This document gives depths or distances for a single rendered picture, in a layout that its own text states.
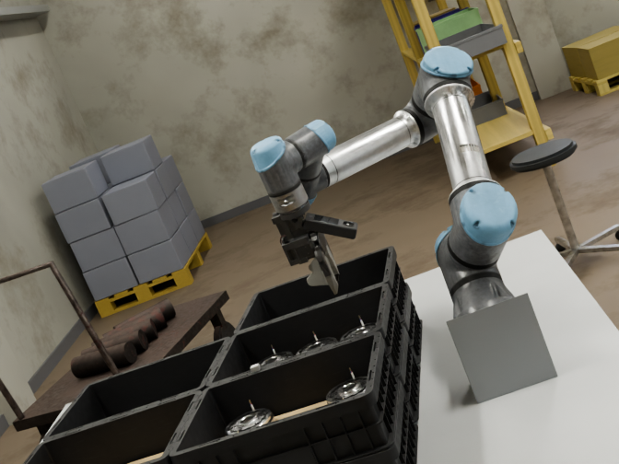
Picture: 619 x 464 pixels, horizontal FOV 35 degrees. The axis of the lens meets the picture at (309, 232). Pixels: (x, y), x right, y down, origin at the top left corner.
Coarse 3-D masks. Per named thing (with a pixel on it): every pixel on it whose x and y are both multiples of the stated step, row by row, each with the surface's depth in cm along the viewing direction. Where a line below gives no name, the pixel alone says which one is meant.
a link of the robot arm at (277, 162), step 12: (264, 144) 204; (276, 144) 203; (288, 144) 207; (252, 156) 204; (264, 156) 203; (276, 156) 203; (288, 156) 205; (300, 156) 207; (264, 168) 204; (276, 168) 204; (288, 168) 205; (300, 168) 208; (264, 180) 206; (276, 180) 205; (288, 180) 205; (276, 192) 206
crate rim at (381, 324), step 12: (372, 288) 227; (384, 288) 224; (336, 300) 229; (384, 300) 216; (300, 312) 232; (384, 312) 209; (264, 324) 234; (384, 324) 204; (360, 336) 200; (384, 336) 201; (228, 348) 227; (216, 372) 214
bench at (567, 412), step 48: (528, 240) 292; (432, 288) 285; (528, 288) 255; (576, 288) 242; (432, 336) 250; (576, 336) 216; (432, 384) 222; (576, 384) 195; (432, 432) 200; (480, 432) 192; (528, 432) 185; (576, 432) 178
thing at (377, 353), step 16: (368, 336) 198; (320, 352) 200; (272, 368) 203; (368, 368) 182; (224, 384) 205; (368, 384) 175; (352, 400) 171; (368, 400) 171; (192, 416) 194; (288, 416) 175; (304, 416) 173; (320, 416) 173; (336, 416) 172; (240, 432) 177; (256, 432) 175; (272, 432) 175; (288, 432) 174; (176, 448) 181; (192, 448) 178; (208, 448) 177; (224, 448) 177
